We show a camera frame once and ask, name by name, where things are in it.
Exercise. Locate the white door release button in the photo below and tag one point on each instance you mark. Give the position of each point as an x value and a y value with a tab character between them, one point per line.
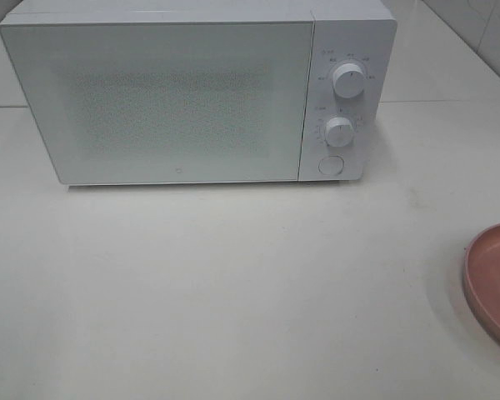
331	165

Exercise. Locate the white microwave knob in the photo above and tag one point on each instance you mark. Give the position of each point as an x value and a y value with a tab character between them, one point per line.
339	132
348	79

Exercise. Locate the white upper microwave knob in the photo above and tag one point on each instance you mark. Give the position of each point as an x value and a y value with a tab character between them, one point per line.
348	79

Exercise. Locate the white lower microwave knob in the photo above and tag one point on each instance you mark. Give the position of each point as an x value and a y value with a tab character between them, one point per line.
339	132

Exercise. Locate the white microwave oven body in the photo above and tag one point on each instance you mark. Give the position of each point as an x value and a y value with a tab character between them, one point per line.
362	31

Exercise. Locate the pink round plate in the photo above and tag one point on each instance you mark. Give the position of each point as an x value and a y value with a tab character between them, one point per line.
481	279

